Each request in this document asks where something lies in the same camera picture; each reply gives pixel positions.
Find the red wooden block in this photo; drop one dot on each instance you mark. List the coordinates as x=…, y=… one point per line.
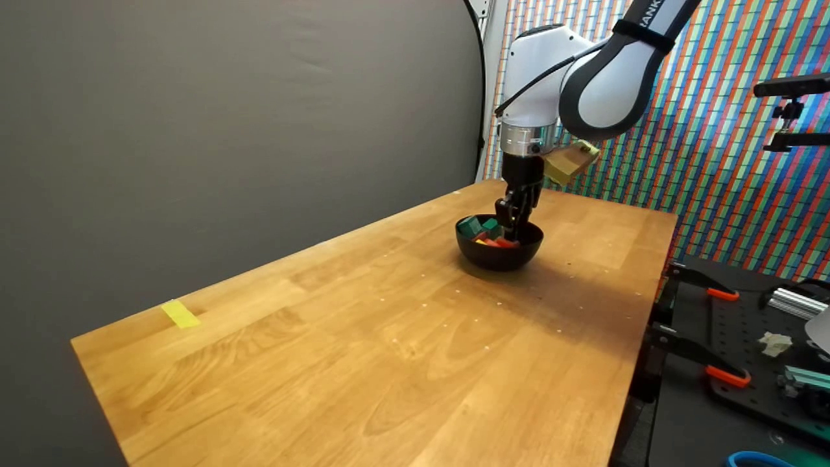
x=493, y=244

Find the white backdrop frame pole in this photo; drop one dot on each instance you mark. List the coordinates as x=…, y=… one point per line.
x=489, y=147

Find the small pale crumpled wad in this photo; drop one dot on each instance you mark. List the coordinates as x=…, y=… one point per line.
x=776, y=344

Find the grey round plate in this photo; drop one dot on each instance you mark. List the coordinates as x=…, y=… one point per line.
x=820, y=334

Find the black pegboard bench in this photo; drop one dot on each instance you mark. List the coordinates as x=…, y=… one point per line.
x=742, y=327

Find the grey fabric backdrop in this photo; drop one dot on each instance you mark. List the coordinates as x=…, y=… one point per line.
x=217, y=131

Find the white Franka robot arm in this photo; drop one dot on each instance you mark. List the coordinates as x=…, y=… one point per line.
x=606, y=87

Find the tan wrist camera box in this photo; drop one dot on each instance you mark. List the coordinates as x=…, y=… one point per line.
x=569, y=161

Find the black bowl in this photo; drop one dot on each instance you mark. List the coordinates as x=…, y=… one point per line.
x=499, y=261

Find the yellow tape strip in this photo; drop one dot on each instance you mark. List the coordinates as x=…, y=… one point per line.
x=179, y=314

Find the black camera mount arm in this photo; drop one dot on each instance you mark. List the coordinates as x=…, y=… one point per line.
x=793, y=87

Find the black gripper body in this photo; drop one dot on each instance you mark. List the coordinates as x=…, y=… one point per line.
x=526, y=178

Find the teal metal bar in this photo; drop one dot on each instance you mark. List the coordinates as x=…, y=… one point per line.
x=808, y=380

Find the silver aluminium bar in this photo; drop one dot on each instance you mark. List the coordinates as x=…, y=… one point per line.
x=796, y=301

